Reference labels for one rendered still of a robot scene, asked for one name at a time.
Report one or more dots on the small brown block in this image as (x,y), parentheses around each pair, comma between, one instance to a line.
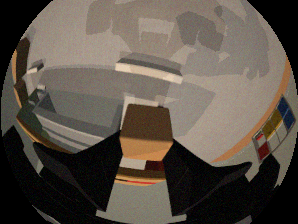
(146,132)

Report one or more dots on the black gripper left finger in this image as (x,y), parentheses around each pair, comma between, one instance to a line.
(92,171)

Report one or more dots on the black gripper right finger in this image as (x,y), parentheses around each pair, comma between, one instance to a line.
(190,179)

